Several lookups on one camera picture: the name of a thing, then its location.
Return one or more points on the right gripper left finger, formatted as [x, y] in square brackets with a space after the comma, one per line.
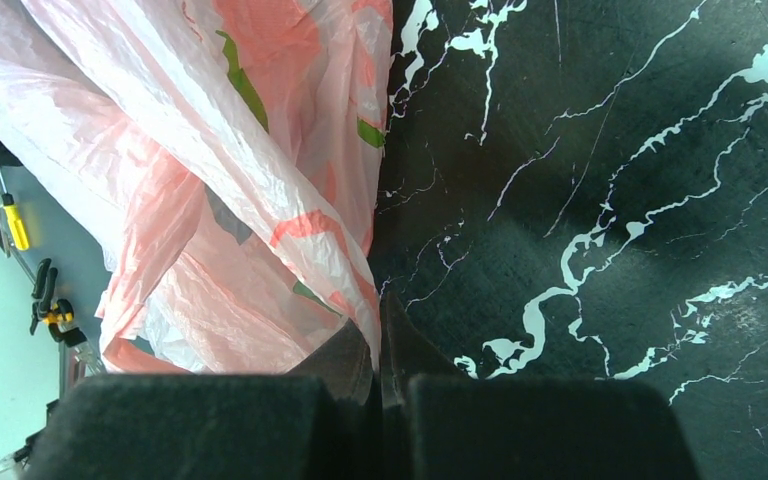
[219, 426]

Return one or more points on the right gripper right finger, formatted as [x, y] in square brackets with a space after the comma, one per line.
[440, 424]

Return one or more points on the black yellow pliers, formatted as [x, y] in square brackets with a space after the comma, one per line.
[56, 315]

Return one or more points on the pink plastic bag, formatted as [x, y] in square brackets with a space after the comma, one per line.
[226, 157]

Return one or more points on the yellow handled screwdriver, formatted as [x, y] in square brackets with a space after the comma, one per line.
[12, 221]

